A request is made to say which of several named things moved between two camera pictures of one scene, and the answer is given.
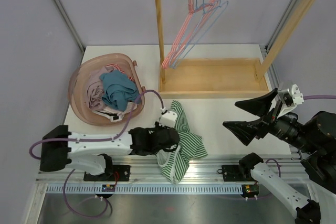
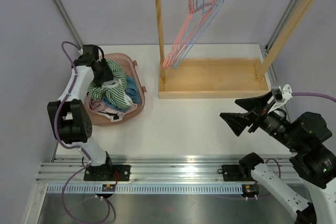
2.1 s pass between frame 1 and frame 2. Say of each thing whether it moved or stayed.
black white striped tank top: stayed
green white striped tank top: moved
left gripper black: moved
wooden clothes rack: stayed
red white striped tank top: moved
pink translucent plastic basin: stayed
